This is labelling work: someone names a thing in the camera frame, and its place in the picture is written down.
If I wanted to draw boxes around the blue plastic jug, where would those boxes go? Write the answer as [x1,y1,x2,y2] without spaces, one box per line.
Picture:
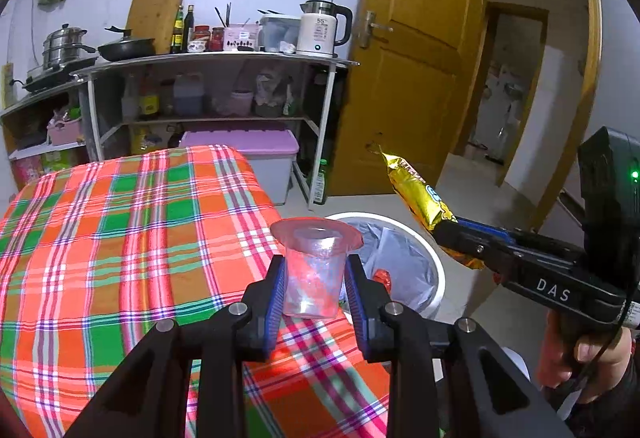
[172,73,206,115]

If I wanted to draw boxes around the gold snack wrapper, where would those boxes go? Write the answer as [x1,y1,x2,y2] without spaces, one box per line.
[377,144,487,271]

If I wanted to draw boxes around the black frying pan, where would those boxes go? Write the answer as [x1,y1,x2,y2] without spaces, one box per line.
[97,26,157,64]

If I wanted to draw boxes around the clear plastic cup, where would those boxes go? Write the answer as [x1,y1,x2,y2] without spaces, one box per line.
[270,217,364,319]

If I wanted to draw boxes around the black induction cooker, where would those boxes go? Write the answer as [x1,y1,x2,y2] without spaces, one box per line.
[22,57,99,94]

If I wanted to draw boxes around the metal door handle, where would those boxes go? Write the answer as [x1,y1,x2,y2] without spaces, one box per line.
[358,10,394,50]

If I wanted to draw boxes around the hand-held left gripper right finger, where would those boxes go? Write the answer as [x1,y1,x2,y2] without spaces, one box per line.
[345,254,573,438]

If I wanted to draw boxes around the pink basket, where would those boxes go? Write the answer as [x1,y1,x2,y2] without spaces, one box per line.
[46,117,84,147]

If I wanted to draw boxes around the yellow labelled oil bottle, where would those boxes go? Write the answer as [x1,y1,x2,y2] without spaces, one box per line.
[137,72,161,119]

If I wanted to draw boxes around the red plastic wrapper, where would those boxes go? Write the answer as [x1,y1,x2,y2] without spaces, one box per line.
[372,268,397,293]

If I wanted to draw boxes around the green glass bottle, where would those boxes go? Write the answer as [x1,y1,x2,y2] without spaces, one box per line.
[312,159,330,205]

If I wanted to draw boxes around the pink utensil holder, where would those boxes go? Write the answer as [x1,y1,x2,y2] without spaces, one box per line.
[222,23,261,53]

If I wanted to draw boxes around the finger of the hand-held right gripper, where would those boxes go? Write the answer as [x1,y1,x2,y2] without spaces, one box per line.
[452,217,512,242]
[433,223,507,271]

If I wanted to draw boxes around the pink plastic pot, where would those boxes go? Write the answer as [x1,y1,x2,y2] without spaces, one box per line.
[230,88,255,117]

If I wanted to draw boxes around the yellow power strip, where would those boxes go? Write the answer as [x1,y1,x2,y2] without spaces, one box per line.
[0,63,14,109]

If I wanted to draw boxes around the wooden cutting board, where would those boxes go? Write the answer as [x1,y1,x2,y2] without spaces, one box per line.
[124,0,189,55]

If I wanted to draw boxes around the crumpled plastic bags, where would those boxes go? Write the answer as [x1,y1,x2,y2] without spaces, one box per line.
[254,67,296,117]

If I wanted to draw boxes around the plaid tablecloth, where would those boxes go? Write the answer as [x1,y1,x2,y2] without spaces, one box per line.
[0,145,397,438]

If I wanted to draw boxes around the steel steamer pot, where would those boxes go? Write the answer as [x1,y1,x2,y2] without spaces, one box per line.
[41,23,97,71]

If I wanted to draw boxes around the white electric kettle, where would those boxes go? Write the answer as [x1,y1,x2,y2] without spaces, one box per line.
[295,0,354,58]

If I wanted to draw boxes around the white round bin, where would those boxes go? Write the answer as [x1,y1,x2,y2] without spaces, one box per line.
[324,213,447,319]

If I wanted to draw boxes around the small wooden shelf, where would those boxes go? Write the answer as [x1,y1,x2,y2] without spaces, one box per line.
[0,78,97,189]

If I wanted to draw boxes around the green labelled bottle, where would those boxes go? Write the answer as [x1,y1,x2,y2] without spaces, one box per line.
[169,5,185,55]

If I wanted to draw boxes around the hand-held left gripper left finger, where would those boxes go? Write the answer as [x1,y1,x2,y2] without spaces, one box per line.
[65,255,287,438]

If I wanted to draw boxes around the dark sauce bottle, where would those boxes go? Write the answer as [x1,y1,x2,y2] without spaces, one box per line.
[182,5,196,53]

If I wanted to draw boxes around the grey bin liner bag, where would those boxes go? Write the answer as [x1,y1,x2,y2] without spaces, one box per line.
[340,219,432,309]

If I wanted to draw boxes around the clear plastic container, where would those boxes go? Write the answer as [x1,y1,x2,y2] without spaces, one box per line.
[258,13,302,54]

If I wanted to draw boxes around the metal shelf rack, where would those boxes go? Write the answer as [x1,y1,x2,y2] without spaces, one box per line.
[74,52,362,209]

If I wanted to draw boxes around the person's leg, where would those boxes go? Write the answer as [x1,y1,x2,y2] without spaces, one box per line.
[499,345,532,385]

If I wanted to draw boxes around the purple lidded storage box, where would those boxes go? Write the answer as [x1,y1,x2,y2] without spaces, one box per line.
[178,130,300,208]

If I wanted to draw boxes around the person's right hand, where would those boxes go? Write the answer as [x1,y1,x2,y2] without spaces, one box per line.
[534,308,637,406]

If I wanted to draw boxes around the yellow wooden door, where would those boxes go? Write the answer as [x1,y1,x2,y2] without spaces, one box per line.
[329,0,489,197]

